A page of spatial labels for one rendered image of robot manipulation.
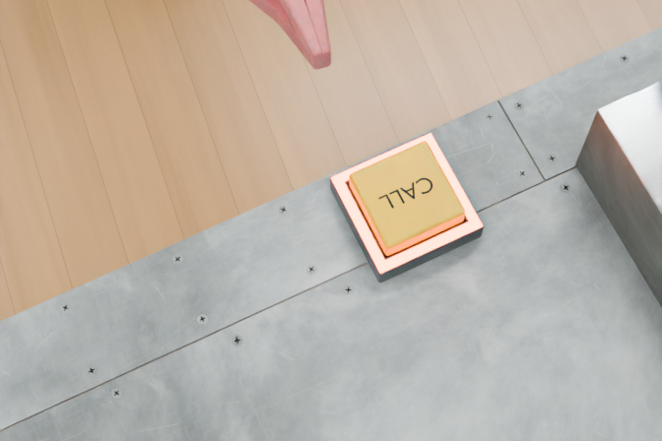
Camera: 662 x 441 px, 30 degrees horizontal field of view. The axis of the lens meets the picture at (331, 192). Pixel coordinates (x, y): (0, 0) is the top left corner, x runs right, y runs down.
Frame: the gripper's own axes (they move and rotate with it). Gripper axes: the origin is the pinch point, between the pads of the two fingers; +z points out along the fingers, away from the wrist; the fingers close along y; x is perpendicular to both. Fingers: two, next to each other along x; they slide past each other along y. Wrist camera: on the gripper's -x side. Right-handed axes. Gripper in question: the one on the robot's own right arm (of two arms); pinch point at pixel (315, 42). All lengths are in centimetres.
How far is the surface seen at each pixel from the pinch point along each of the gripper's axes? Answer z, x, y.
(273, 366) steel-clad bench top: 2.6, 39.2, -4.9
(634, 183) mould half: 1.0, 31.4, 20.5
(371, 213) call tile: -4.3, 35.7, 4.6
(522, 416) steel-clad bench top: 11.4, 38.9, 9.4
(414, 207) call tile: -3.7, 35.7, 7.4
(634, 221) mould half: 2.5, 34.9, 20.6
